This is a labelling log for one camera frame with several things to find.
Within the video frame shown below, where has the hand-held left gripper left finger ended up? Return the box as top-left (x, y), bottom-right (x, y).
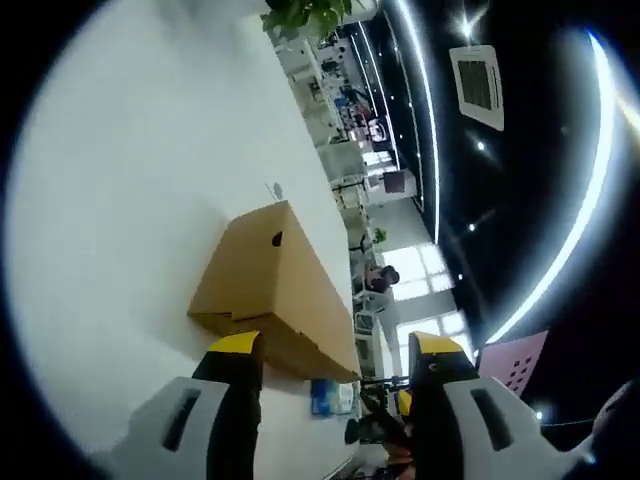
top-left (122, 329), bottom-right (265, 480)

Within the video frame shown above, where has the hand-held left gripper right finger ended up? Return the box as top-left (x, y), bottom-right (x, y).
top-left (407, 329), bottom-right (554, 480)

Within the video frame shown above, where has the blue soft tissue pack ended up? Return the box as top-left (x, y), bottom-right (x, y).
top-left (309, 378), bottom-right (357, 417)

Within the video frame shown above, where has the brown cardboard shoe box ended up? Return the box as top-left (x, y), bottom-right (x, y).
top-left (187, 199), bottom-right (362, 385)

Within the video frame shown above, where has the long ceiling light strip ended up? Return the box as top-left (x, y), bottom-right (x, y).
top-left (387, 0), bottom-right (442, 242)
top-left (487, 29), bottom-right (617, 346)

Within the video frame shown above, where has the ceiling air conditioner vent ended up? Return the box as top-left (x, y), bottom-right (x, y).
top-left (448, 43), bottom-right (506, 132)

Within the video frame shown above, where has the green potted plant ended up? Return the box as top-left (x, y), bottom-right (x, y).
top-left (262, 0), bottom-right (366, 41)

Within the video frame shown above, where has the pink wall screen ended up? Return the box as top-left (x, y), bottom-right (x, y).
top-left (478, 330), bottom-right (550, 396)

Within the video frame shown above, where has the wall display screen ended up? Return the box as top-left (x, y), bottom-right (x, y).
top-left (367, 117), bottom-right (390, 144)

